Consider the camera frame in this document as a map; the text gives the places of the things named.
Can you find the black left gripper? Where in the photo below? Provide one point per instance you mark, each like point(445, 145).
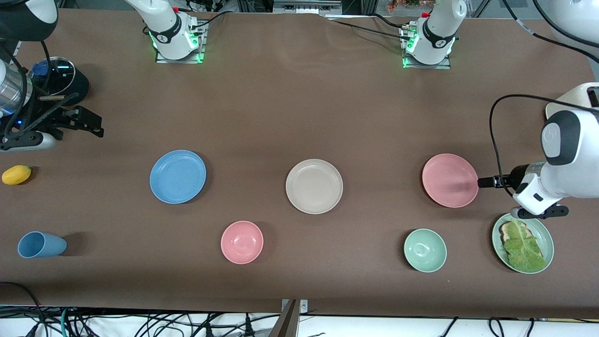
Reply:
point(516, 178)

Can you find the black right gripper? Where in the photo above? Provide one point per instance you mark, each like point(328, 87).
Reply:
point(50, 119)

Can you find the pink plate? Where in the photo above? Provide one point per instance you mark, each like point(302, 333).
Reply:
point(450, 180)

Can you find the blue plate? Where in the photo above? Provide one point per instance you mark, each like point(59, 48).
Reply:
point(178, 177)

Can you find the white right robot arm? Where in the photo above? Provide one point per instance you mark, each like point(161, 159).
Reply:
point(168, 32)

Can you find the toasted bread slice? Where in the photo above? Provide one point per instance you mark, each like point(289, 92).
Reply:
point(506, 230)

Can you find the glass lid with blue knob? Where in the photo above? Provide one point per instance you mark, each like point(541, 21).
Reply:
point(58, 75)

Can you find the green lettuce leaf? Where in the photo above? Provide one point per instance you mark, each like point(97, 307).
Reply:
point(524, 248)

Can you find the green plate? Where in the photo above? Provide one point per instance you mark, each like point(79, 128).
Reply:
point(545, 234)

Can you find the yellow lemon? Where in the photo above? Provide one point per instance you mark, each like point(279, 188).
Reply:
point(16, 174)

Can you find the green bowl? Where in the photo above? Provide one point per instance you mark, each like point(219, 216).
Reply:
point(425, 250)

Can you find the beige toaster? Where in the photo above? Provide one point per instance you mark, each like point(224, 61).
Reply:
point(573, 96)

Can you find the blue cup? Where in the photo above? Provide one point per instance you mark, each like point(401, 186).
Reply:
point(41, 245)

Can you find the beige plate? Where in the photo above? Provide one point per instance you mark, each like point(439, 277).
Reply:
point(314, 186)

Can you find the pink bowl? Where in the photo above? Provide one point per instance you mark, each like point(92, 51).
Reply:
point(242, 242)

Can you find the colourful background object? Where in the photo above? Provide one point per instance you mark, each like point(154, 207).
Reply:
point(407, 4)

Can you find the silver power strip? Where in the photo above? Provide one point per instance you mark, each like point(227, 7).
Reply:
point(306, 5)

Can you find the dark metal bar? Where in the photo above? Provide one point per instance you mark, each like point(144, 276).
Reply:
point(285, 323)

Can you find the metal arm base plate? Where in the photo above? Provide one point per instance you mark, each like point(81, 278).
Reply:
point(196, 55)
point(444, 65)

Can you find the silver table bracket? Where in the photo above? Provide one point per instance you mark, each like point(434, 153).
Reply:
point(304, 305)

